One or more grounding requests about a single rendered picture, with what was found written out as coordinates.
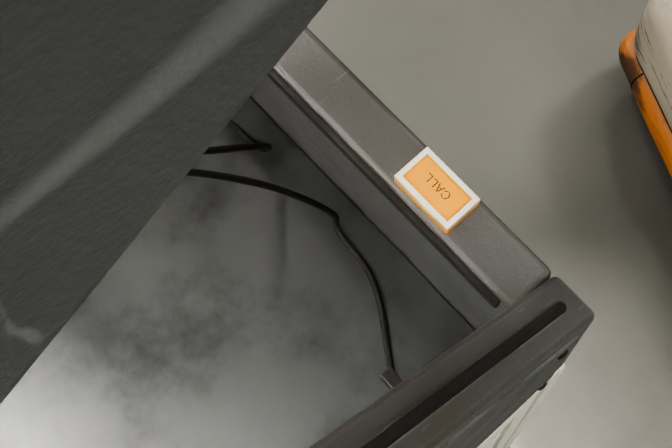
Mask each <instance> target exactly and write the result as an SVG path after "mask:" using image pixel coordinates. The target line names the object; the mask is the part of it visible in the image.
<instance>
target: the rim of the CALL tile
mask: <svg viewBox="0 0 672 448"><path fill-rule="evenodd" d="M426 155H429V156H430V157H431V158H432V159H433V160H434V161H435V162H436V163H437V164H438V165H439V166H440V167H441V168H442V169H443V170H444V171H445V172H446V173H447V174H448V175H449V176H450V177H451V178H452V179H453V180H454V181H455V182H456V183H457V184H458V185H459V186H460V187H461V188H462V189H463V190H464V191H465V192H466V193H467V194H468V195H469V196H470V197H471V198H472V200H471V201H470V202H469V203H468V204H466V205H465V206H464V207H463V208H462V209H461V210H460V211H459V212H458V213H456V214H455V215H454V216H453V217H452V218H451V219H450V220H449V221H446V220H445V219H444V218H443V217H442V216H441V215H440V214H439V213H438V212H437V211H436V210H435V209H434V208H433V207H432V206H431V205H430V204H429V203H428V202H427V201H426V200H425V199H424V198H423V197H422V196H421V194H420V193H419V192H418V191H417V190H416V189H415V188H414V187H413V186H412V185H411V184H410V183H409V182H408V181H407V180H406V179H405V178H404V177H403V175H404V174H405V173H406V172H407V171H409V170H410V169H411V168H412V167H413V166H414V165H415V164H417V163H418V162H419V161H420V160H421V159H422V158H423V157H425V156H426ZM394 178H395V179H396V180H397V181H398V182H399V183H400V184H401V185H402V186H403V187H404V188H405V189H406V190H407V192H408V193H409V194H410V195H411V196H412V197H413V198H414V199H415V200H416V201H417V202H418V203H419V204H420V205H421V206H422V207H423V208H424V209H425V210H426V211H427V212H428V213H429V214H430V215H431V216H432V217H433V218H434V219H435V220H436V221H437V222H438V223H439V224H440V225H441V226H442V227H443V228H444V229H445V230H446V231H448V230H449V229H450V228H451V227H452V226H453V225H455V224H456V223H457V222H458V221H459V220H460V219H461V218H462V217H464V216H465V215H466V214H467V213H468V212H469V211H470V210H471V209H472V208H474V207H475V206H476V205H477V204H478V203H479V202H480V198H479V197H478V196H477V195H476V194H475V193H474V192H473V191H472V190H471V189H470V188H469V187H468V186H467V185H466V184H465V183H464V182H463V181H462V180H461V179H460V178H459V177H458V176H457V175H456V174H455V173H454V172H453V171H452V170H451V169H450V168H449V167H448V166H447V165H446V164H445V163H444V162H443V161H442V160H441V159H440V158H439V157H438V156H437V155H436V154H434V153H433V152H432V151H431V150H430V149H429V148H428V147H426V148H425V149H424V150H423V151H422V152H420V153H419V154H418V155H417V156H416V157H415V158H414V159H412V160H411V161H410V162H409V163H408V164H407V165H406V166H404V167H403V168H402V169H401V170H400V171H399V172H398V173H396V174H395V175H394Z"/></svg>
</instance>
